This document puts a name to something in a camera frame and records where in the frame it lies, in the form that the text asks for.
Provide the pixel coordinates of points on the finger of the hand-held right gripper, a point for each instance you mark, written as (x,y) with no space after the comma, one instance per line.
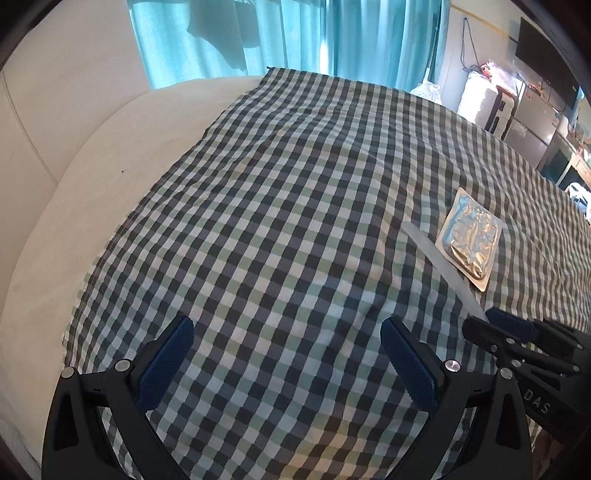
(480,332)
(508,323)

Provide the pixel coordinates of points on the white suitcase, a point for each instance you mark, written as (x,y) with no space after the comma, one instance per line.
(485,104)

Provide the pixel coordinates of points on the black wall television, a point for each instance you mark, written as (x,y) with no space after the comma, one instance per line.
(545,64)

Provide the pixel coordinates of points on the checked cloth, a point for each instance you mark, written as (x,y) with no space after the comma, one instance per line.
(277,230)

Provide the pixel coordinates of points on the wooden desk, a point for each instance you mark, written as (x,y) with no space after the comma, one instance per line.
(572,161)

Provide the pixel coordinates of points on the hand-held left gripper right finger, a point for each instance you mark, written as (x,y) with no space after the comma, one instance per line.
(411,364)

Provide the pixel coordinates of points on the silver fridge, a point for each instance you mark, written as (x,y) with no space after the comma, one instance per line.
(531,124)

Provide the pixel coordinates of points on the cream mattress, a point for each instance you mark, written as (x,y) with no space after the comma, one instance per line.
(92,184)

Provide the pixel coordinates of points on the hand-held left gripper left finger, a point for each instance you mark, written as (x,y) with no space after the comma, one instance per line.
(166,360)

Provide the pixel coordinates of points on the silver blister pack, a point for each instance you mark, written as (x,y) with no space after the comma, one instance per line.
(471,235)

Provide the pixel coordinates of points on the teal curtain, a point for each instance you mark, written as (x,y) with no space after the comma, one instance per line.
(346,37)

